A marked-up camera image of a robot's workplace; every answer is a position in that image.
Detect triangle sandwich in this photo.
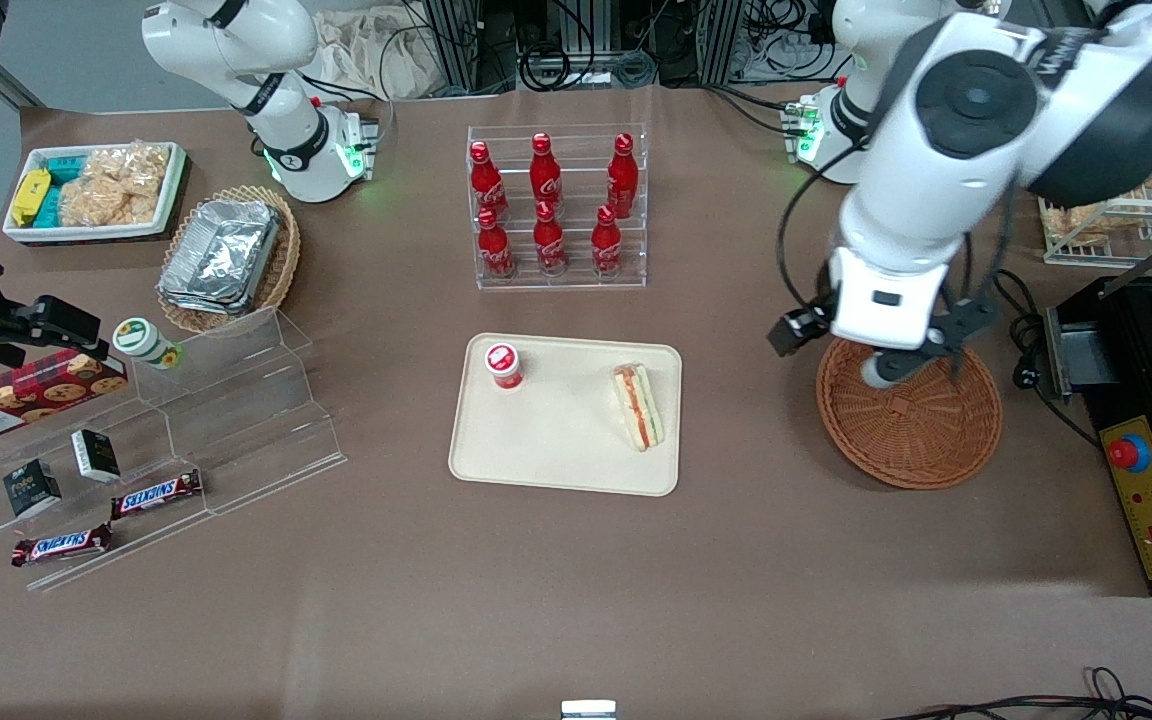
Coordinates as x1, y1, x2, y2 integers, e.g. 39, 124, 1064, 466
610, 362, 667, 453

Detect grey metal side tray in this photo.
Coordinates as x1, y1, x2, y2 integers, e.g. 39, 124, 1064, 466
1043, 303, 1105, 403

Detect round brown wicker basket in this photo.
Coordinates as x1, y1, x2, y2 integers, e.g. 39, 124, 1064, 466
816, 335, 1004, 491

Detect oval wicker basket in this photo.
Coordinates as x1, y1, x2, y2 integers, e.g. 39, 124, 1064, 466
156, 185, 302, 336

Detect cream plastic tray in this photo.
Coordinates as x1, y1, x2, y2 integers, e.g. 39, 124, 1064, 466
448, 332, 685, 498

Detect yellow snack packet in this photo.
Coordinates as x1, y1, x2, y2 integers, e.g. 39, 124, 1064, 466
11, 168, 52, 226

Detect red tartan cookie box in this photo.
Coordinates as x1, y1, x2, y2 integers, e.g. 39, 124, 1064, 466
0, 348, 129, 447

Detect white rectangular bin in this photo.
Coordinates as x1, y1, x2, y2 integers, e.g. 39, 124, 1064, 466
1, 140, 189, 246

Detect black countertop machine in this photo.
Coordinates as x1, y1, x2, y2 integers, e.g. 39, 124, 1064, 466
1076, 272, 1152, 599

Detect small black carton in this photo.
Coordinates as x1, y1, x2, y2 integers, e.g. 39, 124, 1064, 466
70, 429, 123, 484
2, 459, 64, 519

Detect green white lidded jar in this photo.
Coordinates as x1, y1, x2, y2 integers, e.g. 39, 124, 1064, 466
113, 317, 183, 372

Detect Snickers chocolate bar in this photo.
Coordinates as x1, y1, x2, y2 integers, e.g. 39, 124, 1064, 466
110, 469, 205, 521
11, 522, 115, 568

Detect silver foil container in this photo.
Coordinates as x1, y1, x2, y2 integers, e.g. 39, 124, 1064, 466
158, 198, 282, 306
161, 288, 259, 317

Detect white power strip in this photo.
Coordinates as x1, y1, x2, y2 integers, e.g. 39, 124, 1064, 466
736, 25, 837, 83

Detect red cola bottle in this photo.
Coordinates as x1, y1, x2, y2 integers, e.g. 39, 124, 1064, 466
591, 205, 625, 276
533, 200, 568, 276
606, 132, 637, 216
476, 207, 515, 279
529, 132, 563, 206
469, 141, 509, 221

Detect clear acrylic step stand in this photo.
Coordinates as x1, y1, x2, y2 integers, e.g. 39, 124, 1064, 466
0, 305, 349, 593

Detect clear acrylic bottle rack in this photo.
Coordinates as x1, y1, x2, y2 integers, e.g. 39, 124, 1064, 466
466, 123, 649, 291

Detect red lidded cup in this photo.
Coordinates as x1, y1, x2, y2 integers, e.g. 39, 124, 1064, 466
483, 342, 526, 391

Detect beige crumpled cloth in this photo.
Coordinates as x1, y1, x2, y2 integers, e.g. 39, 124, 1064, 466
311, 8, 437, 101

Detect black power cable with plug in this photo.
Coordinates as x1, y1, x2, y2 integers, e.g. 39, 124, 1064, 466
994, 268, 1102, 448

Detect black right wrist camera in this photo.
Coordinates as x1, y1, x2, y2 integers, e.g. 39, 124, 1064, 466
0, 295, 102, 351

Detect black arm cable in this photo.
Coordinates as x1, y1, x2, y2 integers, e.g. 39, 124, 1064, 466
776, 140, 867, 321

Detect white wire basket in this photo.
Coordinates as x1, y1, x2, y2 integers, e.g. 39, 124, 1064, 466
1038, 105, 1152, 269

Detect aluminium frame post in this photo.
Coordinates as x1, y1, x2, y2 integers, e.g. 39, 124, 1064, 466
701, 0, 745, 86
423, 0, 484, 93

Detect black floor cable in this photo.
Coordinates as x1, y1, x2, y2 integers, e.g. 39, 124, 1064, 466
881, 667, 1152, 720

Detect black cable bundle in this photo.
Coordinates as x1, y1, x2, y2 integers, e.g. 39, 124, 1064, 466
481, 0, 707, 93

